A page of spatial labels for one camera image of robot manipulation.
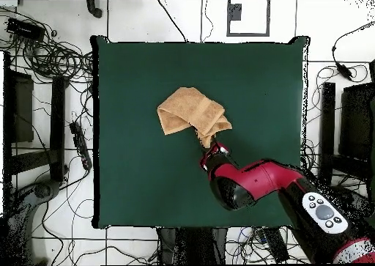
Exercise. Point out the gray tripod base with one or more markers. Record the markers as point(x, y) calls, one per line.
point(44, 191)
point(351, 197)

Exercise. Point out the black box device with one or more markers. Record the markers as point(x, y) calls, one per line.
point(25, 29)

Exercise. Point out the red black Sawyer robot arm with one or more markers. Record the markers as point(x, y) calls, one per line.
point(263, 175)

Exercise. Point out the person's dark shoe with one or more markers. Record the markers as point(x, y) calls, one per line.
point(96, 13)

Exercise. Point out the black power strip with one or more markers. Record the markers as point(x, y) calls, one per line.
point(80, 144)
point(277, 245)

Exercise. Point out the black upright stand beam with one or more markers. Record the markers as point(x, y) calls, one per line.
point(328, 125)

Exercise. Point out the small gray square plate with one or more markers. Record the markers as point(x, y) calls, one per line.
point(235, 12)

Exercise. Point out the dark green table cloth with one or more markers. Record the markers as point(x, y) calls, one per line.
point(140, 102)

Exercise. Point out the tan terry towel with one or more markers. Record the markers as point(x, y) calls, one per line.
point(190, 107)

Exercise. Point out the black stand frame beam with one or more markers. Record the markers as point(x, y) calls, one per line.
point(57, 116)

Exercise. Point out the gray square floor frame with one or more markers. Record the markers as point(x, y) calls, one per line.
point(248, 34)

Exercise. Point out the dark flat panel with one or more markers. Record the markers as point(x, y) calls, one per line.
point(356, 122)
point(22, 107)

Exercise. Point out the black table base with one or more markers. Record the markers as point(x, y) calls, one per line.
point(193, 245)

